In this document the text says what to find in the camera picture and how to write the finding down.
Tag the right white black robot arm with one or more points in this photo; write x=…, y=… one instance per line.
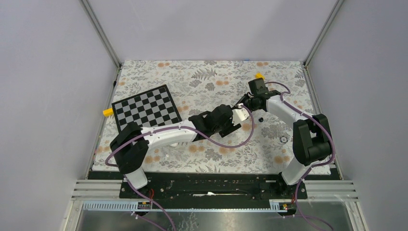
x=313, y=145

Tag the black white checkerboard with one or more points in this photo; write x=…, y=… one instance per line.
x=151, y=108

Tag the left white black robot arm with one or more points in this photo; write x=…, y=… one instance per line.
x=131, y=145

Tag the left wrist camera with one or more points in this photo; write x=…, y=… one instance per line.
x=239, y=114

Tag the floral table mat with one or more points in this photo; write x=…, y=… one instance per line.
x=198, y=86

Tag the yellow block left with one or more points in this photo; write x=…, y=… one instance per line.
x=108, y=112

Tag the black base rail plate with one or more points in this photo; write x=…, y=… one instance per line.
x=218, y=191

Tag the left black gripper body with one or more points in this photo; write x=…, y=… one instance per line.
x=227, y=128

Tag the yellow block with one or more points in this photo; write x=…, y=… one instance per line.
x=108, y=112
x=259, y=75

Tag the yellow block right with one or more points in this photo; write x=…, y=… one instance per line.
x=259, y=75

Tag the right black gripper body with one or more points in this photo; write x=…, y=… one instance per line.
x=249, y=102

